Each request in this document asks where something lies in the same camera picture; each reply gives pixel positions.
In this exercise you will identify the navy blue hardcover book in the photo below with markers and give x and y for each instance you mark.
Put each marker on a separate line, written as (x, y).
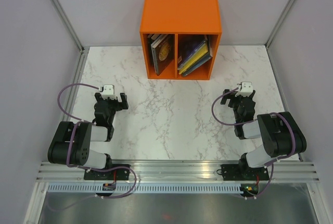
(197, 64)

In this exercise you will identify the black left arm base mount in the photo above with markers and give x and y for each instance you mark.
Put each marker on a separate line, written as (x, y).
(121, 173)

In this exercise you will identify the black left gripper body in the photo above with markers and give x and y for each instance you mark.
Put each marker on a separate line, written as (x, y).
(113, 104)

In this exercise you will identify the pale green plastic file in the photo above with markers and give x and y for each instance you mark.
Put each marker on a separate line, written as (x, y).
(192, 61)

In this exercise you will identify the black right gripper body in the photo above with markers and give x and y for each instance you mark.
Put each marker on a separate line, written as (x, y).
(236, 101)

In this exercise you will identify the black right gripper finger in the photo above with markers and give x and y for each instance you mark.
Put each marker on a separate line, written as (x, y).
(251, 96)
(227, 94)

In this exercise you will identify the light blue paperback book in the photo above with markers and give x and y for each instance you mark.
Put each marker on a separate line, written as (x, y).
(158, 40)

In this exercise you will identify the left corner frame post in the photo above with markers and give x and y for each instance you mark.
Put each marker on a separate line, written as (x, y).
(65, 20)

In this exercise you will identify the yellow paperback book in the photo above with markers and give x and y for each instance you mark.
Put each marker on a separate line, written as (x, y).
(193, 57)

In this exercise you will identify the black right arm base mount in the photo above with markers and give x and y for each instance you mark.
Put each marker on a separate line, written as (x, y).
(233, 172)

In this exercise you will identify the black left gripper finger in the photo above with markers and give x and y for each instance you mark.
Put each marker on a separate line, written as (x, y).
(123, 104)
(98, 97)

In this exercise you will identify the purple galaxy cover book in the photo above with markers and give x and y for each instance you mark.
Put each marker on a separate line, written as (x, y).
(189, 45)

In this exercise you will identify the aluminium frame rail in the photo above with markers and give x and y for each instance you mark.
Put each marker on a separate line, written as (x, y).
(149, 170)

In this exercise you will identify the bright blue paperback book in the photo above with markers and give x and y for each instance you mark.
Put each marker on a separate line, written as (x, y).
(154, 59)

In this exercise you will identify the corner frame post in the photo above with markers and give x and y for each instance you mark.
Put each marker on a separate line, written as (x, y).
(282, 17)
(65, 20)

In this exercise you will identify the orange two-compartment shelf box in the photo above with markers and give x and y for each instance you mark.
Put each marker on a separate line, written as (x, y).
(180, 18)

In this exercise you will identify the right corner frame post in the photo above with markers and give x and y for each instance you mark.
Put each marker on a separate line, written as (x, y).
(282, 17)

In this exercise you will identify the black paperback book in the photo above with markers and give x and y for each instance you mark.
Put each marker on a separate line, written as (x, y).
(164, 53)

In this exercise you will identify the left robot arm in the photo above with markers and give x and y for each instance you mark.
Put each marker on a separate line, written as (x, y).
(71, 144)

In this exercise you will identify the slotted white cable duct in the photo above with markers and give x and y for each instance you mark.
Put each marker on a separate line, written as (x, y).
(123, 187)

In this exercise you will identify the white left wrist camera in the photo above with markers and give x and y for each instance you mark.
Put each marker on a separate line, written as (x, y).
(107, 91)

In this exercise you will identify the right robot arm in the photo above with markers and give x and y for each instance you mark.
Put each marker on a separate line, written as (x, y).
(281, 136)

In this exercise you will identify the dark green hardcover book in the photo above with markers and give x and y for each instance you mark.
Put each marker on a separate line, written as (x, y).
(151, 38)

